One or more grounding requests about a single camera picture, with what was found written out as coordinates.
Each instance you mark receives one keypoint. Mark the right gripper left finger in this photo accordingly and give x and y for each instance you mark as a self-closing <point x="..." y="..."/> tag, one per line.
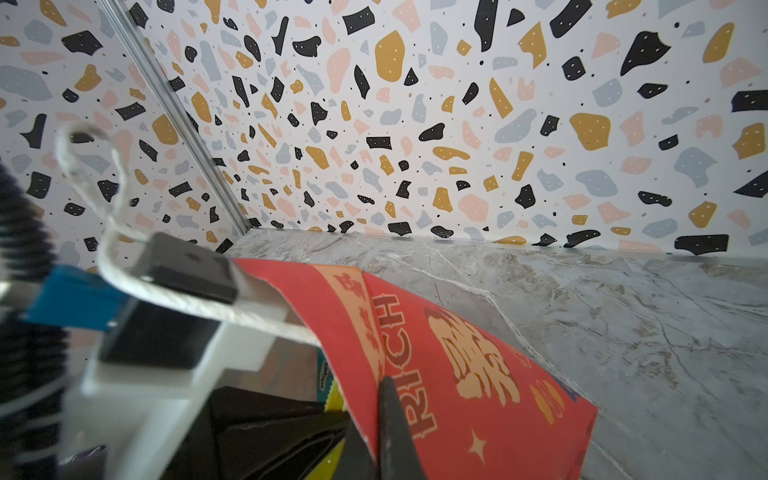
<point x="355" y="462"/>

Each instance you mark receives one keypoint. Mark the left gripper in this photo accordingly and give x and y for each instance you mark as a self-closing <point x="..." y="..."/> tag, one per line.
<point x="240" y="434"/>

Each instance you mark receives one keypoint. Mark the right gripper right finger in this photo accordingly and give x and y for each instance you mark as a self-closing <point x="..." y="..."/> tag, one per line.
<point x="397" y="455"/>

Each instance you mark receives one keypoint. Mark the red paper bag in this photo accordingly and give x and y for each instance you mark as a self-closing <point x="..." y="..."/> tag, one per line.
<point x="477" y="407"/>

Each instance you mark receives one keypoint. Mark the yellow snack packet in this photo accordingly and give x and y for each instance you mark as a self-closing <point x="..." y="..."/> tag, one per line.
<point x="332" y="444"/>

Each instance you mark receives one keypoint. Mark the teal snack packet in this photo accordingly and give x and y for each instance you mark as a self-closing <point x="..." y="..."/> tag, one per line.
<point x="325" y="383"/>

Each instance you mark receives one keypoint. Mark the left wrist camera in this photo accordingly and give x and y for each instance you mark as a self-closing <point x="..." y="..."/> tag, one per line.
<point x="162" y="347"/>

